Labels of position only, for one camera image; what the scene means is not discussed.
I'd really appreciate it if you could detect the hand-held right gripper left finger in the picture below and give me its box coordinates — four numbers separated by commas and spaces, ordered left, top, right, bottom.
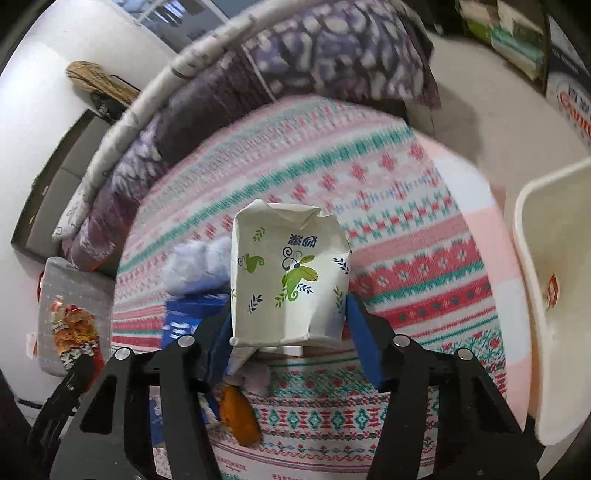
48, 307, 234, 480

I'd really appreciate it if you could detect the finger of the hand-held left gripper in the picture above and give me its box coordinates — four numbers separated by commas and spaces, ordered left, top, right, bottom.
28, 355, 107, 462

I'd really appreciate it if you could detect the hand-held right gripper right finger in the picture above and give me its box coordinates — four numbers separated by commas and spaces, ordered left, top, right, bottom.
344, 294, 541, 480

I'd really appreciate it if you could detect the blue cardboard box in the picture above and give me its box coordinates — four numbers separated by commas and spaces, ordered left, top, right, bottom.
159, 293, 232, 358

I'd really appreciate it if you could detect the colourful snack wrapper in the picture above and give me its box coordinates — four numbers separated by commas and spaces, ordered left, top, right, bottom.
51, 295, 100, 370

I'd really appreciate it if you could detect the white paper ball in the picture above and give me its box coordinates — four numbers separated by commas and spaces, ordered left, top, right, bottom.
164, 237, 234, 296

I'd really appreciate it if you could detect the white plastic bin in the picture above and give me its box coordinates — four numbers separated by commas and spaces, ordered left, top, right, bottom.
513, 157, 591, 446

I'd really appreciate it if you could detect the grey crumpled tissue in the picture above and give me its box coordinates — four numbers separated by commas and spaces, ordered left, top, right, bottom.
224, 351, 273, 398

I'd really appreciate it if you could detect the orange peel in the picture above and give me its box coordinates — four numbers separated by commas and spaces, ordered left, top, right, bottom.
218, 385, 262, 448

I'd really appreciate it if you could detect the patterned knit tablecloth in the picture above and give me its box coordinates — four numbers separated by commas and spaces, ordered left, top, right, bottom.
111, 95, 532, 480

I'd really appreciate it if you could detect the grey checked cushion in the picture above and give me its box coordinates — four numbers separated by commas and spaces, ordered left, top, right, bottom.
37, 256, 116, 377

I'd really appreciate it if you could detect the purple patterned blanket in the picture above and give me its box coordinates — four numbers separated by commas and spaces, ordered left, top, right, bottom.
69, 0, 441, 273

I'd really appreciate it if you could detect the black bag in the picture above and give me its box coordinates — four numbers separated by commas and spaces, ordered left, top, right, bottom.
90, 76, 139, 123

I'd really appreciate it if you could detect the tan plaid scarf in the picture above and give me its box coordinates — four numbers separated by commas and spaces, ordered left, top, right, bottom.
66, 60, 139, 104

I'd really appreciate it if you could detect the printed cardboard box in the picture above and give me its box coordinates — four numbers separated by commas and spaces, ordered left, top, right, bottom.
545, 14, 591, 153

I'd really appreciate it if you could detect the glass balcony door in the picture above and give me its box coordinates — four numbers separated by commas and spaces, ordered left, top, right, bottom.
111, 0, 232, 51

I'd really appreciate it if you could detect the row of books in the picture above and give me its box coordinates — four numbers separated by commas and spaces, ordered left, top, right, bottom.
457, 0, 548, 79

